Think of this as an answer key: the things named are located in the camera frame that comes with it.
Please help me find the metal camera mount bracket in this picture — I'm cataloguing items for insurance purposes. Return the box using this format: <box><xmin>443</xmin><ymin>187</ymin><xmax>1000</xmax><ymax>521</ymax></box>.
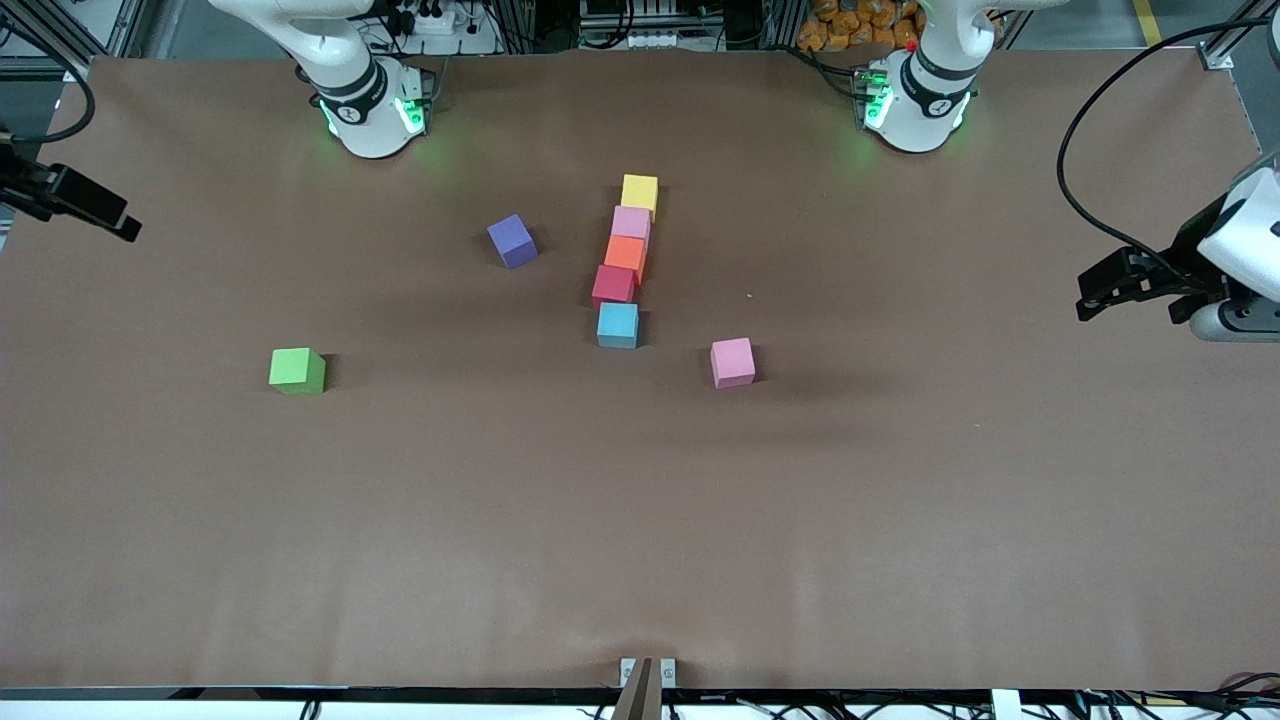
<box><xmin>612</xmin><ymin>657</ymin><xmax>678</xmax><ymax>720</ymax></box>

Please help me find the green foam block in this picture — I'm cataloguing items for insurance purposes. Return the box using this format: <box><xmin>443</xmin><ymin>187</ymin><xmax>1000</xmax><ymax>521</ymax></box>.
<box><xmin>269</xmin><ymin>347</ymin><xmax>327</xmax><ymax>395</ymax></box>

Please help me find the orange mesh bag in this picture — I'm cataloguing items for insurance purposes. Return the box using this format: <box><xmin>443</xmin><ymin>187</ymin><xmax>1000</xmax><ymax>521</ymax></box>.
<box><xmin>797</xmin><ymin>0</ymin><xmax>926</xmax><ymax>53</ymax></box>

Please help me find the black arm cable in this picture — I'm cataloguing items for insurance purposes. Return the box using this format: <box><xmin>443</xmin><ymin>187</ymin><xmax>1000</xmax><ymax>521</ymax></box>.
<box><xmin>0</xmin><ymin>18</ymin><xmax>98</xmax><ymax>148</ymax></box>
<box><xmin>1056</xmin><ymin>18</ymin><xmax>1280</xmax><ymax>273</ymax></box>

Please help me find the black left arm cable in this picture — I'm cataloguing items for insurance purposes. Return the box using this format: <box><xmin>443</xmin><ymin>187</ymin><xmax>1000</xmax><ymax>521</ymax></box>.
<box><xmin>1056</xmin><ymin>18</ymin><xmax>1280</xmax><ymax>273</ymax></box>

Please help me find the paper table cover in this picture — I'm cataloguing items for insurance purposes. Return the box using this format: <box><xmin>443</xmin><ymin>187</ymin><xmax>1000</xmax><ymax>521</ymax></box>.
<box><xmin>0</xmin><ymin>50</ymin><xmax>1280</xmax><ymax>691</ymax></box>

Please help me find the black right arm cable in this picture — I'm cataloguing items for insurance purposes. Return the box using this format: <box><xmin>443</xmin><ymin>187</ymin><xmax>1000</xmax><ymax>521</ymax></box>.
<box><xmin>0</xmin><ymin>18</ymin><xmax>98</xmax><ymax>148</ymax></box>

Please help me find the aluminium frame profile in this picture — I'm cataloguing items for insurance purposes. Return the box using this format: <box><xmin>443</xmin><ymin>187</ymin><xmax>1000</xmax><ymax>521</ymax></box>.
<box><xmin>0</xmin><ymin>0</ymin><xmax>151</xmax><ymax>83</ymax></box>
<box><xmin>1195</xmin><ymin>0</ymin><xmax>1280</xmax><ymax>71</ymax></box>

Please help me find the blue foam block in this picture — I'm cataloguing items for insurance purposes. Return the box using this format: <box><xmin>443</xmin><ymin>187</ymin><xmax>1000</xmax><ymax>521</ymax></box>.
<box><xmin>597</xmin><ymin>302</ymin><xmax>641</xmax><ymax>350</ymax></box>

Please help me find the orange foam block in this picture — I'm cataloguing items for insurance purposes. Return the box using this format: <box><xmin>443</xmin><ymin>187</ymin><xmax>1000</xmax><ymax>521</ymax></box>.
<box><xmin>604</xmin><ymin>235</ymin><xmax>648</xmax><ymax>284</ymax></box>

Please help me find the purple foam block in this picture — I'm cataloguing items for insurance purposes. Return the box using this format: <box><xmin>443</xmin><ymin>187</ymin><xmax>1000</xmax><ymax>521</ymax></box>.
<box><xmin>487</xmin><ymin>213</ymin><xmax>539</xmax><ymax>269</ymax></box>

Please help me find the red foam block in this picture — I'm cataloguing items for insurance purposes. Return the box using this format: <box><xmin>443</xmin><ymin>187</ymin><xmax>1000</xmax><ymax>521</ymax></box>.
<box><xmin>591</xmin><ymin>264</ymin><xmax>637</xmax><ymax>309</ymax></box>

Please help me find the pink foam block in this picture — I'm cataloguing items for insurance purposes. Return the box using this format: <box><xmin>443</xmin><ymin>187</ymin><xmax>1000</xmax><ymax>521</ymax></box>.
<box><xmin>711</xmin><ymin>338</ymin><xmax>757</xmax><ymax>389</ymax></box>

